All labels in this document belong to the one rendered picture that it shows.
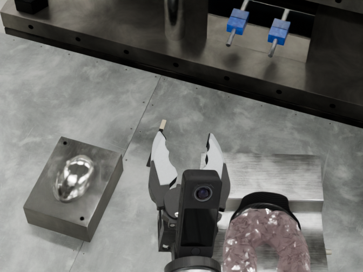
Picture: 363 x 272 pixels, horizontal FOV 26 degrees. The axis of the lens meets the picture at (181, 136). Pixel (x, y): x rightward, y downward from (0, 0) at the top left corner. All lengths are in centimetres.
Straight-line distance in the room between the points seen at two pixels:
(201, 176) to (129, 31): 123
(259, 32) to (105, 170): 56
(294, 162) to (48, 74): 68
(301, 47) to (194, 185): 114
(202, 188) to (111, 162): 84
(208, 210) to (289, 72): 113
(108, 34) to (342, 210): 78
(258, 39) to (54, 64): 53
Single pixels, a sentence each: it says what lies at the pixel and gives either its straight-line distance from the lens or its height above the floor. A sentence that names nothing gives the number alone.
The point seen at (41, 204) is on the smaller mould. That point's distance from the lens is 172.
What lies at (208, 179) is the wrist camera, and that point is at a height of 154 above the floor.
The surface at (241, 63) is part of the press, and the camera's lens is 205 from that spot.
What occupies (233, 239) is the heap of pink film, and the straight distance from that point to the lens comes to 163.
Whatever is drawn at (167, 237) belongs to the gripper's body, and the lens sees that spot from 102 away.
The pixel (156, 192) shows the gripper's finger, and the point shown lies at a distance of 101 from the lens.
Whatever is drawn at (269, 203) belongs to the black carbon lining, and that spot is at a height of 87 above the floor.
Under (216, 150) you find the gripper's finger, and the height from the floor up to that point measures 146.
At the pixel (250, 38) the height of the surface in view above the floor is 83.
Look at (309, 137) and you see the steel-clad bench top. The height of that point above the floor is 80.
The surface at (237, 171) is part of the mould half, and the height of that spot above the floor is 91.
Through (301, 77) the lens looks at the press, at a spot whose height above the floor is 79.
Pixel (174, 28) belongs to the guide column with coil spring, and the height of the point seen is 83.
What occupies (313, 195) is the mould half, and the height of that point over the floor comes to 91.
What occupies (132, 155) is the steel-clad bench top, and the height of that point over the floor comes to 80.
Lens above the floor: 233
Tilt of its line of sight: 54 degrees down
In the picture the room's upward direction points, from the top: straight up
